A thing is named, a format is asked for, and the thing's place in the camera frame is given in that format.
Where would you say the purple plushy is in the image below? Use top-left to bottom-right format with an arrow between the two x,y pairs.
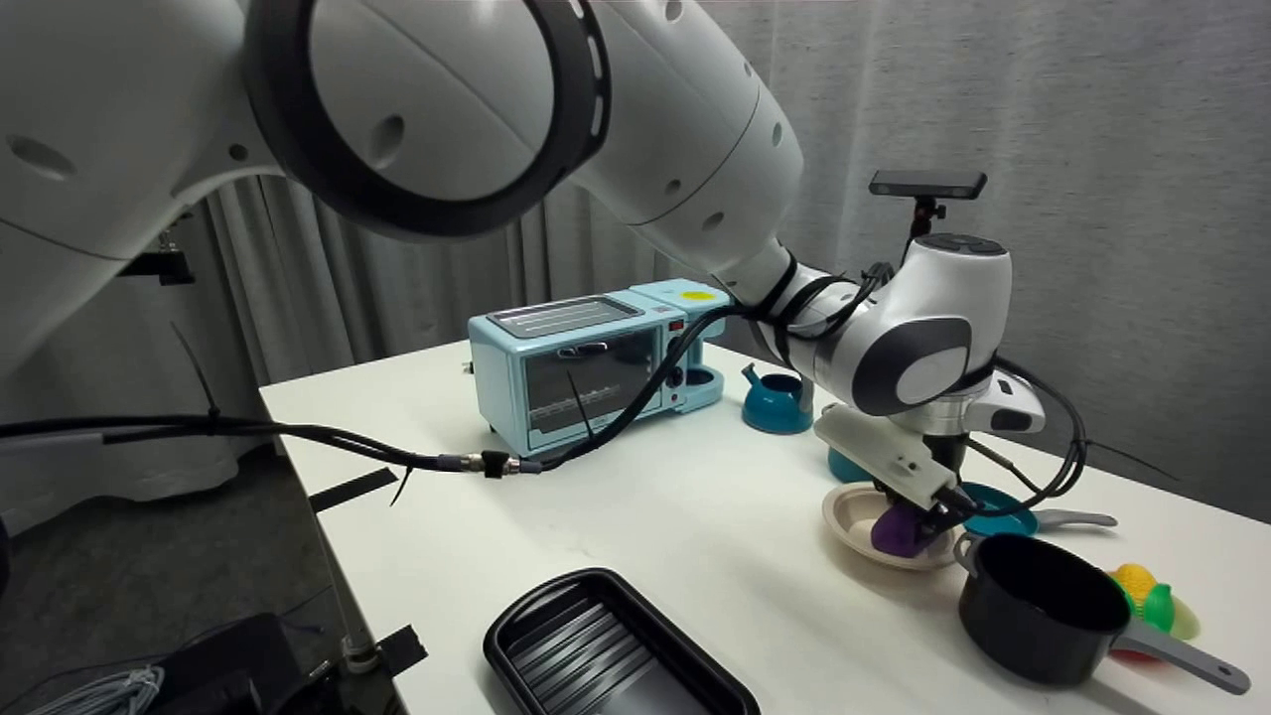
871,503 -> 928,556

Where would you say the grey metal utensil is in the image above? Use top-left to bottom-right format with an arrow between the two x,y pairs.
1033,507 -> 1122,536

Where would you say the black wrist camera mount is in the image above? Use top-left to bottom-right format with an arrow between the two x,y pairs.
871,169 -> 989,239

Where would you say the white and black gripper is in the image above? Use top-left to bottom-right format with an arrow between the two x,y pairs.
814,405 -> 977,515

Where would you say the blue toy cup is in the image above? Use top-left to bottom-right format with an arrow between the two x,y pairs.
744,366 -> 814,438

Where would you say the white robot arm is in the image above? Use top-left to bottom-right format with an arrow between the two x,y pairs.
0,0 -> 1014,513

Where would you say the light blue toy oven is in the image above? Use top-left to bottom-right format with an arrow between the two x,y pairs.
470,279 -> 728,455

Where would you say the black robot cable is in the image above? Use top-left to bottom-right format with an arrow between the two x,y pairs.
0,255 -> 878,486

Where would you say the yellow green toy vegetable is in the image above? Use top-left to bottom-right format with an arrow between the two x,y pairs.
1114,564 -> 1200,639

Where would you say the black saucepan grey handle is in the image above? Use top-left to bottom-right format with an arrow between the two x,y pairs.
957,536 -> 1251,694

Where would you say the black plastic tray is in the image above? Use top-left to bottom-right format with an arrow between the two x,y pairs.
486,569 -> 763,715

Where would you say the cream white bowl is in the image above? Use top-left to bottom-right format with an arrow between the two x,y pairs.
821,486 -> 957,572

